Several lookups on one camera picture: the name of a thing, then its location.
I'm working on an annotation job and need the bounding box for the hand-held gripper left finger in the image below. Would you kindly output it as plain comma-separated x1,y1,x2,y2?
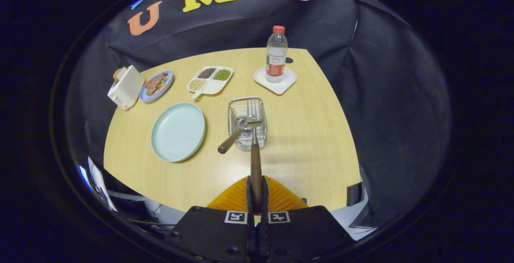
165,175,257,263

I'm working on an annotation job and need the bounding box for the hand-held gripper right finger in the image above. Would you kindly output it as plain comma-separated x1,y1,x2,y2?
261,175,354,263

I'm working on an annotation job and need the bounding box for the wooden handled metal fork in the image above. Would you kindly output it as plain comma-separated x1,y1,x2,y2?
244,99,263,215

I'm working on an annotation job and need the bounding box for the wooden handled metal spoon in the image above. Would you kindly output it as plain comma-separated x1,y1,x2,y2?
217,117,262,154

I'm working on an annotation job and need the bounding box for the black table edge clamp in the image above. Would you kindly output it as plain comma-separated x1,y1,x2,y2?
347,183,365,207

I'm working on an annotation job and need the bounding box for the light green plate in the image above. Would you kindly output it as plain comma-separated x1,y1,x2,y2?
151,102,206,163

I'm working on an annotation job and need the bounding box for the white divided dish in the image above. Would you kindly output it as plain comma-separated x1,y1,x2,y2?
187,66,234,100

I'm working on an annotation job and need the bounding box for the white square coaster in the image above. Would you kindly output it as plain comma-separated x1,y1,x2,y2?
253,67,298,96

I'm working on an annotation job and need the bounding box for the blue plate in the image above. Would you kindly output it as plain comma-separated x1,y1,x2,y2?
139,70,174,103

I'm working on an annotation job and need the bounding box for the red capped water bottle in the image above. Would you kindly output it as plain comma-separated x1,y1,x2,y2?
265,25,288,83

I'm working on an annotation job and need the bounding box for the black backdrop cloth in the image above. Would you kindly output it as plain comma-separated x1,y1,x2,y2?
66,0,452,227

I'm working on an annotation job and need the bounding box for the steak with vegetables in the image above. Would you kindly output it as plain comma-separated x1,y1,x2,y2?
145,73,169,96

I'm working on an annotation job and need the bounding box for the white toaster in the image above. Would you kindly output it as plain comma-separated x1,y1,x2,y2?
107,65,145,111

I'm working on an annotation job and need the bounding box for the metal wire basket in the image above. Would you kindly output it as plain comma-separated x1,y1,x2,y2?
227,97,268,151

